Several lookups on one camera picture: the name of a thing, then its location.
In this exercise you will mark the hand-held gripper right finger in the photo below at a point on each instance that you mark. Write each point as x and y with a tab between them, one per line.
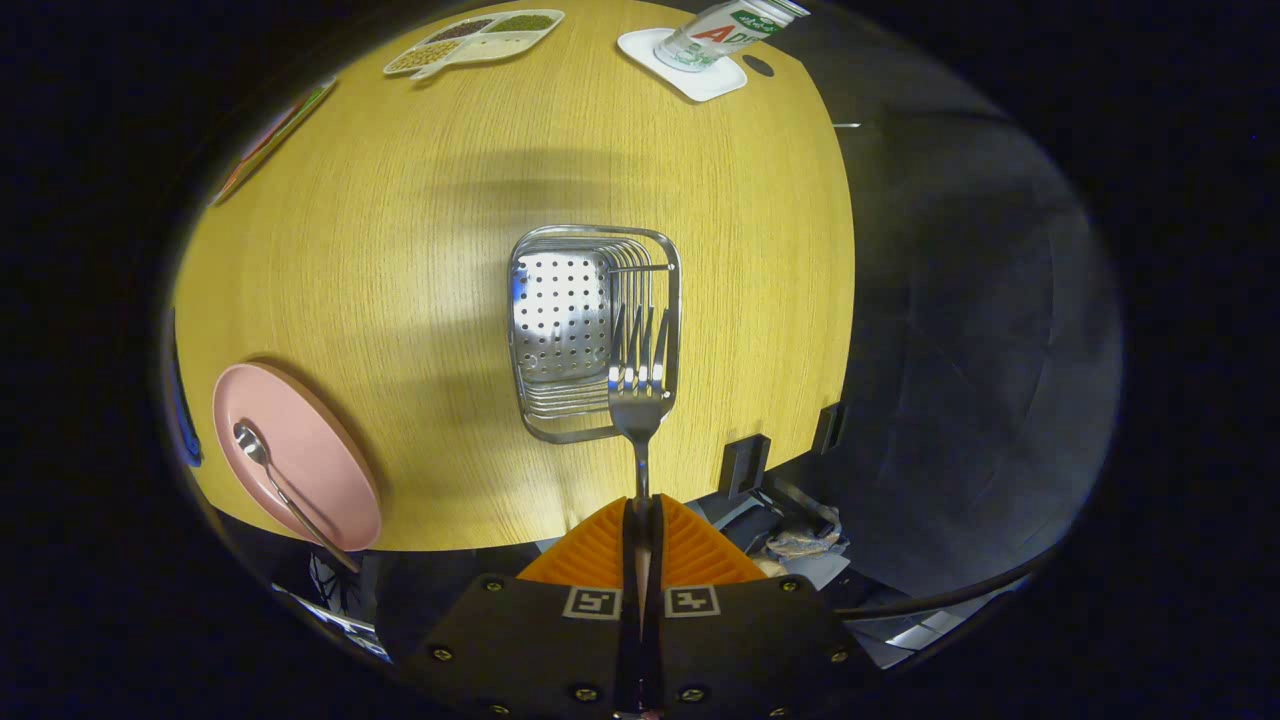
655	560

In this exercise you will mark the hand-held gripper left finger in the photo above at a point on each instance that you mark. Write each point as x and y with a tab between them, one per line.
628	560

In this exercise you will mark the black table clamp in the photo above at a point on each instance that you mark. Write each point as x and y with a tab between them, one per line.
745	465
828	428

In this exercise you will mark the metal cutlery rack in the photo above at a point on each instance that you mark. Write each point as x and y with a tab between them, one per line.
560	300

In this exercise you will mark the pink plate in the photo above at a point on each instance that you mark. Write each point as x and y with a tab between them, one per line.
310	460

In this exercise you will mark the blue cloth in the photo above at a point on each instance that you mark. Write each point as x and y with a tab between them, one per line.
183	420

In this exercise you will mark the white coaster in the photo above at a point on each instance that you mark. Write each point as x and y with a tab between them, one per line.
715	82

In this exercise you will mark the white divided tray of beans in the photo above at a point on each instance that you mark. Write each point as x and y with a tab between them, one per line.
500	42

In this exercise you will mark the white bottle with green label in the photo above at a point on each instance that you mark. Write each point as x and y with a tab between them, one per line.
725	30

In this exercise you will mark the grey plate of food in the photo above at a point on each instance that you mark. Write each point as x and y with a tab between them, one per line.
272	138

